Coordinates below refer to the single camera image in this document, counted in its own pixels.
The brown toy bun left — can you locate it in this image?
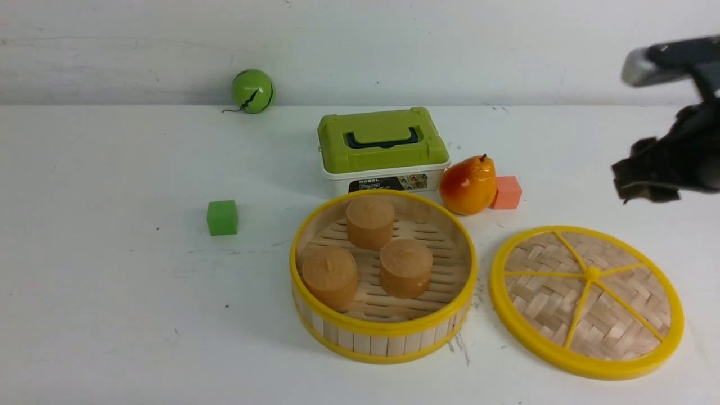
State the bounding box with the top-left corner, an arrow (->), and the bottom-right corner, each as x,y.
300,246 -> 358,310

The brown toy bun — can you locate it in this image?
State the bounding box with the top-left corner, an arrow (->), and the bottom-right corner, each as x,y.
345,196 -> 394,250
380,238 -> 434,298
300,246 -> 358,310

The green lidded storage box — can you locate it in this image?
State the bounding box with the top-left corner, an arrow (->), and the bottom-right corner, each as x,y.
317,107 -> 451,196

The orange foam cube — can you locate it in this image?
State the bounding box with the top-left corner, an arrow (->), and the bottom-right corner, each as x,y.
490,176 -> 523,210

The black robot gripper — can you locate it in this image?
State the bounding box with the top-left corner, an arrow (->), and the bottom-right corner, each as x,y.
611,103 -> 719,204

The yellow bamboo steamer basket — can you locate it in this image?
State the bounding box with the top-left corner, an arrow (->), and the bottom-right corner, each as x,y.
290,189 -> 478,365

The brown toy bun right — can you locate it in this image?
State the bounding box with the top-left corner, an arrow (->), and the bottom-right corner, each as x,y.
380,238 -> 434,298

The orange toy pear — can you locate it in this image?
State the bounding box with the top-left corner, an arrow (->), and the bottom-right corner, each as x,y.
439,154 -> 497,216

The brown toy bun back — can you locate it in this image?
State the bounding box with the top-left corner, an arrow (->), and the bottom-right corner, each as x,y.
345,196 -> 394,250

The yellow woven steamer lid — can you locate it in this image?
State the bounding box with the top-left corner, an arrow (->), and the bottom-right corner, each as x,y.
489,226 -> 685,380

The green foam cube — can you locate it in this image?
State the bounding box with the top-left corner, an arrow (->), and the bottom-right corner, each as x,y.
206,200 -> 239,236

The green toy watermelon ball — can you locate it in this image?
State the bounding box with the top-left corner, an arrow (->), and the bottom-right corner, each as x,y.
223,69 -> 275,114

